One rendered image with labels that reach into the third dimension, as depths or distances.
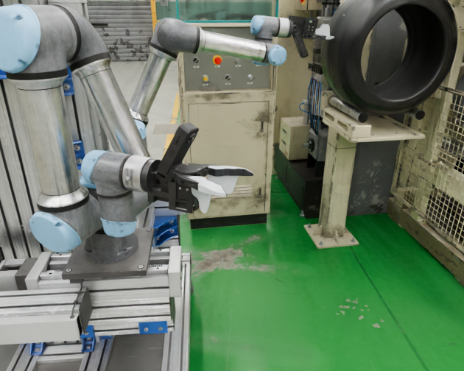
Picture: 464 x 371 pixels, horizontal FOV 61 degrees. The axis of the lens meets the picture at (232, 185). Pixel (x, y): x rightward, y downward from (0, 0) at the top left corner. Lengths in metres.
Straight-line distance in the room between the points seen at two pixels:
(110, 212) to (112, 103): 0.25
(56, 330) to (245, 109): 1.62
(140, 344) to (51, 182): 0.85
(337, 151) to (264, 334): 1.07
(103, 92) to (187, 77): 1.39
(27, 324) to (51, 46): 0.69
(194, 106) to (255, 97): 0.36
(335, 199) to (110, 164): 1.78
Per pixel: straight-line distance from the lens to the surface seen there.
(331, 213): 2.47
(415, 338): 2.06
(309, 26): 1.79
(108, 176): 0.84
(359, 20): 1.79
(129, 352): 1.60
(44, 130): 0.91
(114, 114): 0.96
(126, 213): 0.89
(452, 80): 2.46
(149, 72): 1.63
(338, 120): 2.01
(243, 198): 2.55
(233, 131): 2.37
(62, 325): 1.16
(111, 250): 1.13
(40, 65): 0.87
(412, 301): 2.26
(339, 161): 2.34
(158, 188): 0.81
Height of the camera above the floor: 1.37
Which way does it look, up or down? 25 degrees down
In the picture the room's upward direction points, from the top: straight up
